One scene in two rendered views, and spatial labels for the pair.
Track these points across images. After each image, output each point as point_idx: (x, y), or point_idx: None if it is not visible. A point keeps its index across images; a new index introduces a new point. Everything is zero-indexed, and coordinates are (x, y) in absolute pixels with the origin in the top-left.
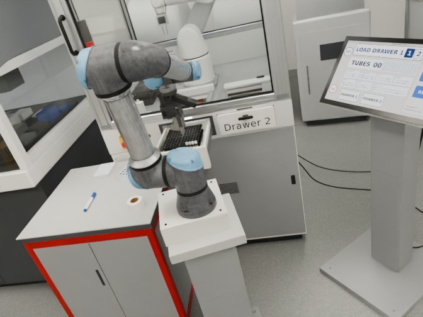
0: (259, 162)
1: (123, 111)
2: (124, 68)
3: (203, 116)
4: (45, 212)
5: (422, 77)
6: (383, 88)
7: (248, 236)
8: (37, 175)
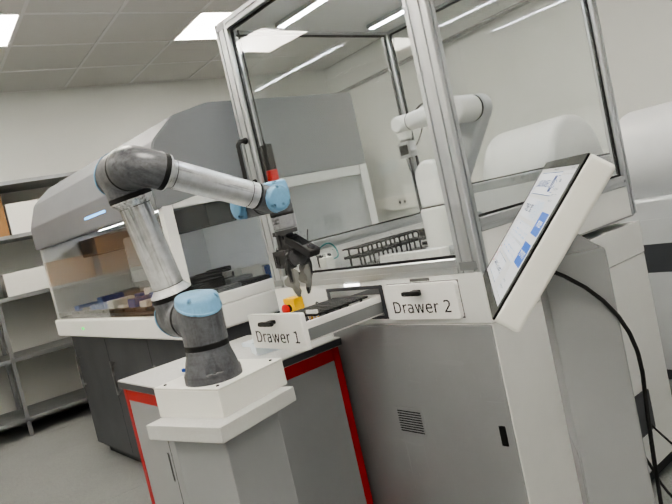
0: (447, 384)
1: (129, 224)
2: (108, 172)
3: (372, 285)
4: (165, 366)
5: (534, 225)
6: (512, 248)
7: None
8: None
